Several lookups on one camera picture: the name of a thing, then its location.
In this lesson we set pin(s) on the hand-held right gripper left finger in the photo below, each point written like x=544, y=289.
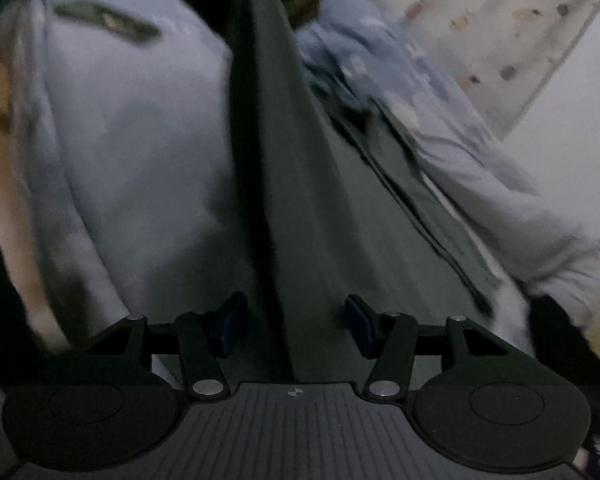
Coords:
x=232, y=325

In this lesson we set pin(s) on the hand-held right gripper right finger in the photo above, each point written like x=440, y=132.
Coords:
x=360, y=325

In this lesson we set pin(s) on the grey-green t-shirt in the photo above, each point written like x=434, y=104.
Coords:
x=320, y=210

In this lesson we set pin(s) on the light blue printed duvet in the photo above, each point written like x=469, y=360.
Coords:
x=480, y=170

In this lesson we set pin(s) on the pineapple print curtain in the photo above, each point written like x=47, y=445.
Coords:
x=505, y=25

